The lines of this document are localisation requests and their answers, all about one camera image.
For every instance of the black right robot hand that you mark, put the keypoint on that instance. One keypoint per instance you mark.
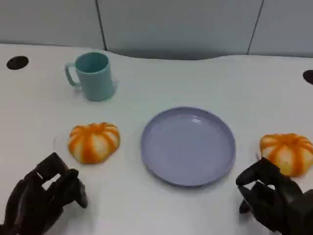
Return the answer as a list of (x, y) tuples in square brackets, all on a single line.
[(278, 203)]

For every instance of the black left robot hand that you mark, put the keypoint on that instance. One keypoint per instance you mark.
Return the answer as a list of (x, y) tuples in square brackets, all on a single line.
[(31, 200)]

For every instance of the lilac plate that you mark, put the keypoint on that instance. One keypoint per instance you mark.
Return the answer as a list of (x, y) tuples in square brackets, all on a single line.
[(188, 147)]

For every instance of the orange and white toy bread roll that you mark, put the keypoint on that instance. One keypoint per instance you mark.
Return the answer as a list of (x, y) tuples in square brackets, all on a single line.
[(94, 143), (288, 151)]

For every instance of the pale green mug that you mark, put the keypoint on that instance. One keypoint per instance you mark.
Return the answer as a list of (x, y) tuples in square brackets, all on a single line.
[(96, 83)]

